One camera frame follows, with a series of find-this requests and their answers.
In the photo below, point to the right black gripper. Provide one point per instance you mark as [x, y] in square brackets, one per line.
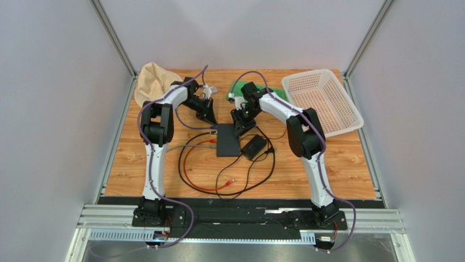
[239, 121]

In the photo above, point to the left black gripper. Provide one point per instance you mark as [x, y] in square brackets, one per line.
[209, 113]

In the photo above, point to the black network switch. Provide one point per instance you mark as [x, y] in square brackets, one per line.
[228, 145]

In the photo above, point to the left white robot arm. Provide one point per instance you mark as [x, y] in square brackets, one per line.
[156, 127]

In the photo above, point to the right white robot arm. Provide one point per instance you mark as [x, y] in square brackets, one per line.
[305, 135]

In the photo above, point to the black power adapter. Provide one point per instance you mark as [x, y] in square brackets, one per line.
[251, 149]

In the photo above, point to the green cloth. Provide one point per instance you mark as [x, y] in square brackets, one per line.
[236, 86]

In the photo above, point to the beige bucket hat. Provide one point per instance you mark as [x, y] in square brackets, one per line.
[152, 83]

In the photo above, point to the white plastic basket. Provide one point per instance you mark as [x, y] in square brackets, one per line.
[321, 90]

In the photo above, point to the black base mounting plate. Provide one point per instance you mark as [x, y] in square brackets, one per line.
[239, 219]

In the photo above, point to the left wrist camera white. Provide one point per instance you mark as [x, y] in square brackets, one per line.
[208, 91]

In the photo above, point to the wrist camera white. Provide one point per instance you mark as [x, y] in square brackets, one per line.
[238, 101]
[208, 91]

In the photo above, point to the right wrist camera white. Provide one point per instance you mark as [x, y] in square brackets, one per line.
[238, 101]

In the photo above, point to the aluminium frame rail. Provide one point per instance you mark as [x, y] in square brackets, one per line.
[105, 223]

